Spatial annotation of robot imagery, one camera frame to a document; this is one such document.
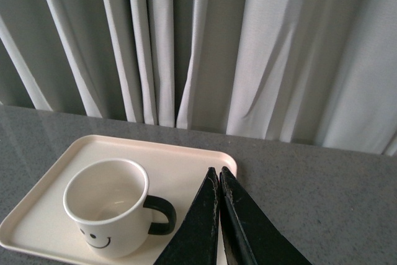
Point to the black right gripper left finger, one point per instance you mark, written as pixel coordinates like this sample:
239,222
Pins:
196,240

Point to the grey pleated curtain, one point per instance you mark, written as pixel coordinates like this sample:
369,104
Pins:
320,72

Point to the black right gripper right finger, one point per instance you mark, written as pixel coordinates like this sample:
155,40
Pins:
249,236

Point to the beige rectangular tray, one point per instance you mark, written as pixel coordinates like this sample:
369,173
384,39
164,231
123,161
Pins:
39,225

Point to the white smiley face mug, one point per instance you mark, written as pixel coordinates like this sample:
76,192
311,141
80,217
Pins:
109,202

